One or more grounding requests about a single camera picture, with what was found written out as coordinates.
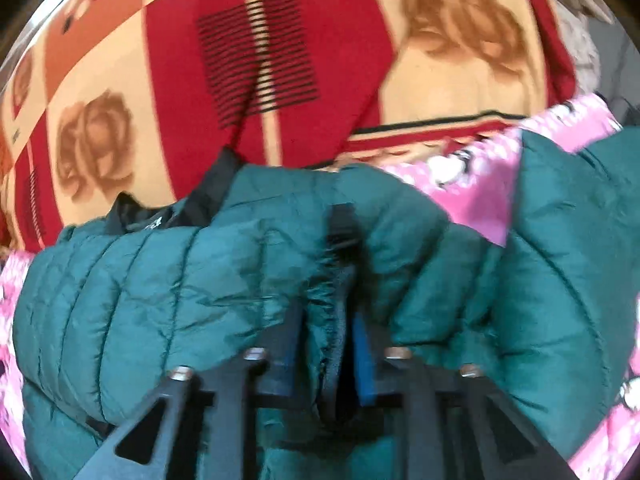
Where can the green puffer jacket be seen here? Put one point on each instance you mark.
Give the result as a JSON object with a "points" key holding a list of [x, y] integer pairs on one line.
{"points": [[150, 285]]}

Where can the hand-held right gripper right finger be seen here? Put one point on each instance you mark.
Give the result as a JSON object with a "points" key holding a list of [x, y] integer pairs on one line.
{"points": [[364, 365]]}

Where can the red cream rose blanket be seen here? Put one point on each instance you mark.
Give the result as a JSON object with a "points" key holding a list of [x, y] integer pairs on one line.
{"points": [[325, 35]]}

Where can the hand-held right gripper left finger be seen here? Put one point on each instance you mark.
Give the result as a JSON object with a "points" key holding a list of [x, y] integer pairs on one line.
{"points": [[286, 360]]}

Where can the pink penguin print blanket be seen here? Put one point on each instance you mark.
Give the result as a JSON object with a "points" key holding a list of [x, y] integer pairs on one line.
{"points": [[480, 195]]}

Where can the white floral pillow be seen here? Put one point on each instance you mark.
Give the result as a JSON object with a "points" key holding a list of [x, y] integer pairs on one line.
{"points": [[577, 55]]}

